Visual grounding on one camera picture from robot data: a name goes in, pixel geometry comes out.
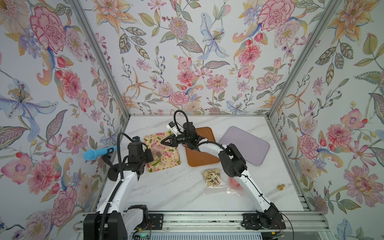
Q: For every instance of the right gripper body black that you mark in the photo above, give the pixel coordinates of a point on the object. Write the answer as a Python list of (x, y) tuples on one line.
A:
[(183, 140)]

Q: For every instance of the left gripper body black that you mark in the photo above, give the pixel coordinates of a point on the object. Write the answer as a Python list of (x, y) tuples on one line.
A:
[(146, 156)]

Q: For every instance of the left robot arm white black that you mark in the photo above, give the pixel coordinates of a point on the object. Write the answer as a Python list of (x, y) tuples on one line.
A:
[(115, 220)]

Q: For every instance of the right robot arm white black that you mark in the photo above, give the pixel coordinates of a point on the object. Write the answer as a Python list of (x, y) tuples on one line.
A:
[(234, 165)]

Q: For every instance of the ziploc bag beige cookies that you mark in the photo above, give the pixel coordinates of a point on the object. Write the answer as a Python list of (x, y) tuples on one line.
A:
[(213, 181)]

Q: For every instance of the ziploc bag pink cookies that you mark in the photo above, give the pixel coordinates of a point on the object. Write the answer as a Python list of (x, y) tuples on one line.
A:
[(234, 187)]

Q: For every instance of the floral yellow tray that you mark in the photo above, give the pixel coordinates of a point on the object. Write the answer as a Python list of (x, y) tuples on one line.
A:
[(171, 157)]

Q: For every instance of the black microphone stand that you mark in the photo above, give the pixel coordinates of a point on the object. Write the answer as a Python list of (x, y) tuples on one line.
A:
[(111, 168)]

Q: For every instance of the lilac plastic tray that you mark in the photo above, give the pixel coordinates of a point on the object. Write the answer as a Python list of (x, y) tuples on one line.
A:
[(253, 149)]

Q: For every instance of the stray round cookie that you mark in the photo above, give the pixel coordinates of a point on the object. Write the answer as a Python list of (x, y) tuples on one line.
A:
[(281, 187)]

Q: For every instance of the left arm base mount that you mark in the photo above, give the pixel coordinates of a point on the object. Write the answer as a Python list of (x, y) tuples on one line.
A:
[(150, 220)]

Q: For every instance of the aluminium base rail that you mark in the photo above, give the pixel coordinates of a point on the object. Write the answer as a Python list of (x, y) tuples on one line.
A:
[(171, 222)]

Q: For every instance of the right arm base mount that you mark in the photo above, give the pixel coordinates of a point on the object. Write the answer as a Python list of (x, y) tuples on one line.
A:
[(270, 220)]

